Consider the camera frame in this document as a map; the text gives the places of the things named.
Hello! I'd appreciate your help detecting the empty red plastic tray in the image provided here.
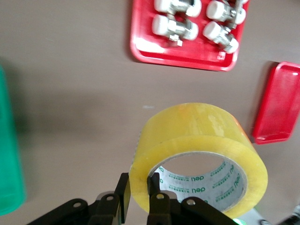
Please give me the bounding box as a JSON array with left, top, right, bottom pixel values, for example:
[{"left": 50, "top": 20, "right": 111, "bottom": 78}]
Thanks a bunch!
[{"left": 252, "top": 61, "right": 300, "bottom": 145}]

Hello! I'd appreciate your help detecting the green plastic tray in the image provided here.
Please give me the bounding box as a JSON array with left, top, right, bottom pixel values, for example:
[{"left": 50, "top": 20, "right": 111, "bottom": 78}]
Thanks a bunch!
[{"left": 0, "top": 64, "right": 28, "bottom": 216}]

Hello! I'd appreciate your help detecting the yellow packing tape roll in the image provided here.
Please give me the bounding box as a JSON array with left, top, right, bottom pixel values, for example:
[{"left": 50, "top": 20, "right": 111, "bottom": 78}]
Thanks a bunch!
[{"left": 128, "top": 102, "right": 269, "bottom": 218}]

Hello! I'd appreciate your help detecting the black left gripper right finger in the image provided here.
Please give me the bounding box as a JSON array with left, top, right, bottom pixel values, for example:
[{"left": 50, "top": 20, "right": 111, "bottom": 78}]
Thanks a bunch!
[{"left": 147, "top": 172, "right": 237, "bottom": 225}]

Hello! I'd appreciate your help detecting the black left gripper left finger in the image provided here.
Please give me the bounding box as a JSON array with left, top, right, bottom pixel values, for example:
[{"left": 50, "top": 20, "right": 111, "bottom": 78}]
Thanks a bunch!
[{"left": 27, "top": 172, "right": 131, "bottom": 225}]

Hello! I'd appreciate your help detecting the metal valve with white caps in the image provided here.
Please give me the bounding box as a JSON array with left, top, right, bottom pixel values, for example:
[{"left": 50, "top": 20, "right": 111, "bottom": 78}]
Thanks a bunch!
[
  {"left": 154, "top": 0, "right": 203, "bottom": 17},
  {"left": 206, "top": 0, "right": 247, "bottom": 25},
  {"left": 151, "top": 14, "right": 199, "bottom": 47},
  {"left": 202, "top": 21, "right": 240, "bottom": 54}
]

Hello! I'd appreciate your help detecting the red tray holding valves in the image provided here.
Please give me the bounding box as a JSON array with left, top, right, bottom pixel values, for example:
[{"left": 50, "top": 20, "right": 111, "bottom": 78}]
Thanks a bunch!
[{"left": 129, "top": 0, "right": 250, "bottom": 72}]

